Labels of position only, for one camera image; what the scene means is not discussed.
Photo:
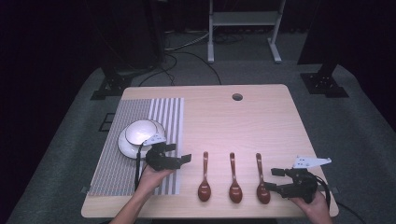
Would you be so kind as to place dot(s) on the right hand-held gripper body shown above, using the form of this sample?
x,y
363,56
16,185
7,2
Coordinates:
x,y
303,186

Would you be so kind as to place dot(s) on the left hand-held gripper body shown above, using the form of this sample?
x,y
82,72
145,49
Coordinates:
x,y
162,161

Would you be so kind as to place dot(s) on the red-brown spoon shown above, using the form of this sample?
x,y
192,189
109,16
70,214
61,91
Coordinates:
x,y
235,193
204,190
263,194

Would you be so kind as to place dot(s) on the person's left hand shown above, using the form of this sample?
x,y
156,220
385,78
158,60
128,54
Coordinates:
x,y
151,180

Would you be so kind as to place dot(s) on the person's right hand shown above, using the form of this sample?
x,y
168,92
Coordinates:
x,y
317,211

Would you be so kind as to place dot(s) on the white bowl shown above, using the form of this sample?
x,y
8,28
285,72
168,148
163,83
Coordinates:
x,y
139,132

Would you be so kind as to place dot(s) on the grey striped placemat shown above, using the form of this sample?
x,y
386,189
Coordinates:
x,y
115,168

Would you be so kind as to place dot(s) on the black stand base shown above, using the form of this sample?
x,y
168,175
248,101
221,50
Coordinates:
x,y
323,82
110,87

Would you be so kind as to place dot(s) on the white metal stand frame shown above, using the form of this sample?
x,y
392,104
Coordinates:
x,y
244,18

